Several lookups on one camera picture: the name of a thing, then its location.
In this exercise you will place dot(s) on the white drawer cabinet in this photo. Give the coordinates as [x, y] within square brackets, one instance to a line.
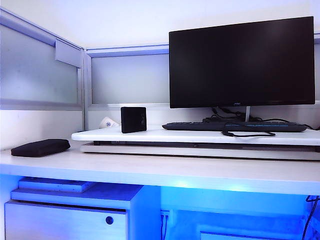
[62, 220]

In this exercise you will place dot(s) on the black soft pouch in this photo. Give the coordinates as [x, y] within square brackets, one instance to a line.
[40, 147]

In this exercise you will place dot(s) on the black portable hard drive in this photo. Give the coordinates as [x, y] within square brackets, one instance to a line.
[133, 120]

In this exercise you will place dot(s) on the frosted partition screen with bracket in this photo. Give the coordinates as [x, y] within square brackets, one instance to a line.
[35, 67]

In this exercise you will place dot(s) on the flat white board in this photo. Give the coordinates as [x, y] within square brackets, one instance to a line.
[52, 184]

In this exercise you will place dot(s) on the black keyboard with blue keys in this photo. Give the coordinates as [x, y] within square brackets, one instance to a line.
[195, 126]

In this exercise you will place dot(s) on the white paper cup blue logo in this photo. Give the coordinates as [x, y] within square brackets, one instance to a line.
[107, 123]

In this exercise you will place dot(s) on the wall socket with plugs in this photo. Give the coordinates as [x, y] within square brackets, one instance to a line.
[165, 214]

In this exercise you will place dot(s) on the black computer monitor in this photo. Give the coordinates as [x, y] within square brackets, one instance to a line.
[240, 62]

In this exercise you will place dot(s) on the silver monitor stand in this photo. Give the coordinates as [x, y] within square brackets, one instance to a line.
[248, 114]

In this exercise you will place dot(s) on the grey partition bracket box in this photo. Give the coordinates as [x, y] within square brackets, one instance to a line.
[68, 53]

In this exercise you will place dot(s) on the silver partition corner post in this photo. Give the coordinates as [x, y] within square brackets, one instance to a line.
[86, 87]

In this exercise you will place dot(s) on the white desk riser board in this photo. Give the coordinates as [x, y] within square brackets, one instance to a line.
[175, 137]

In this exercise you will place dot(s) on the grey desk riser base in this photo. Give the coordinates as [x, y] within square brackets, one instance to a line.
[150, 149]

